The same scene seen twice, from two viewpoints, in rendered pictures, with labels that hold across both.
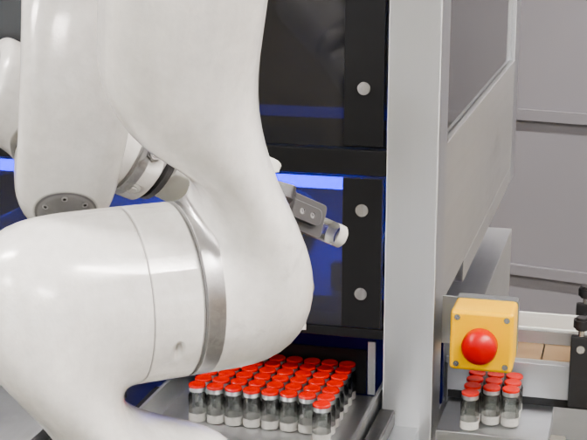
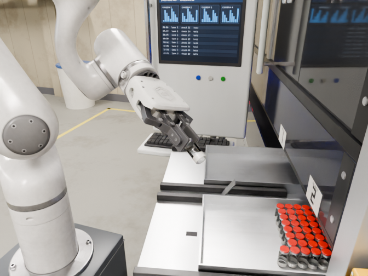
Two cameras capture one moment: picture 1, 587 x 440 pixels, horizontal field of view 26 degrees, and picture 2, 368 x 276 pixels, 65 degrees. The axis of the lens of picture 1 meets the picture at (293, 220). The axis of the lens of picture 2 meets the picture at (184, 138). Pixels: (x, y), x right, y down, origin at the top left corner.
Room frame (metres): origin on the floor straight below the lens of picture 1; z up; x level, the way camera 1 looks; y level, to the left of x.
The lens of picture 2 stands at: (1.06, -0.48, 1.42)
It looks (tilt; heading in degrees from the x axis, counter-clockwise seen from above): 24 degrees down; 81
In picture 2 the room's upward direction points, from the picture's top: straight up
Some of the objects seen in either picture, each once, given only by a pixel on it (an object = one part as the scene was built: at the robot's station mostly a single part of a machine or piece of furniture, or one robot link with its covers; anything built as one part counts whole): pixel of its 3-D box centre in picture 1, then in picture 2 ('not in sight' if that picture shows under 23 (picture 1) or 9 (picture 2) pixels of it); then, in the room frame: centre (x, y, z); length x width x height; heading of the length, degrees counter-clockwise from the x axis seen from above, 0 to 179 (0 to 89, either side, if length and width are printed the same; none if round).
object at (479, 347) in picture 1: (479, 345); not in sight; (1.36, -0.21, 0.99); 0.04 x 0.04 x 0.04; 75
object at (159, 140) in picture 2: not in sight; (187, 142); (1.28, 0.79, 0.82); 0.40 x 0.14 x 0.02; 157
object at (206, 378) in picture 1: (265, 401); (294, 233); (1.42, 0.03, 0.90); 0.18 x 0.02 x 0.05; 75
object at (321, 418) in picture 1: (321, 422); (283, 256); (1.36, -0.03, 0.90); 0.02 x 0.02 x 0.05
